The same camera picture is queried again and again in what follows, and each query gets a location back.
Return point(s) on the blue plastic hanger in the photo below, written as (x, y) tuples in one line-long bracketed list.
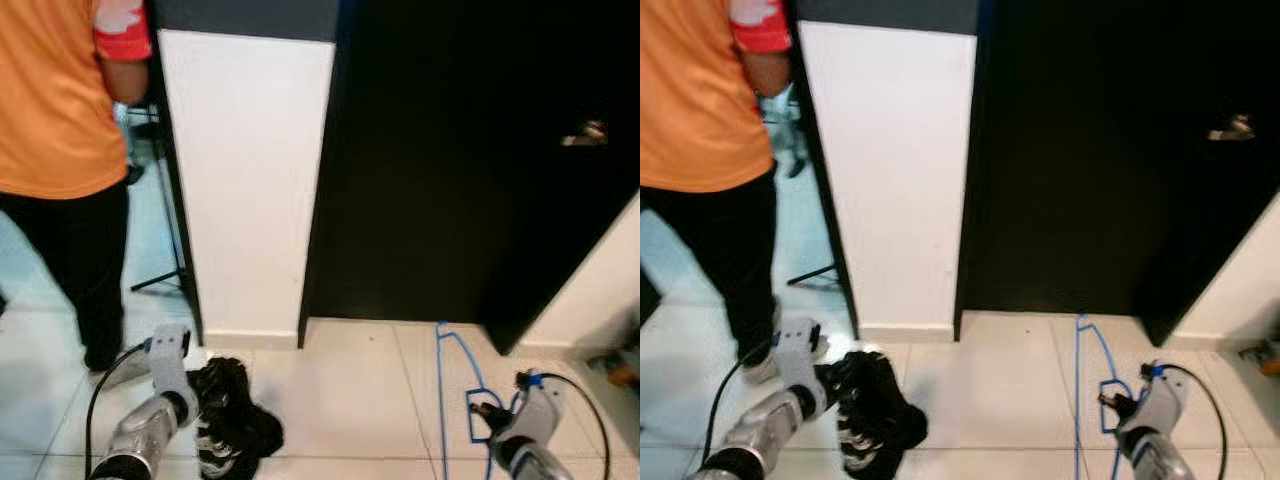
[(438, 400), (1077, 400)]

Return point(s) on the black garment white print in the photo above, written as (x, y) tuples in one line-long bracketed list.
[(235, 420), (880, 420)]

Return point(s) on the black metal stand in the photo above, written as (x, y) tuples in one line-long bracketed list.
[(815, 272), (160, 281)]

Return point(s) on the person in orange shirt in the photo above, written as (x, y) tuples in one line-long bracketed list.
[(690, 100), (50, 100)]

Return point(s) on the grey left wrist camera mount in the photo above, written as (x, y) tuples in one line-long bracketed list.
[(170, 360), (800, 355)]

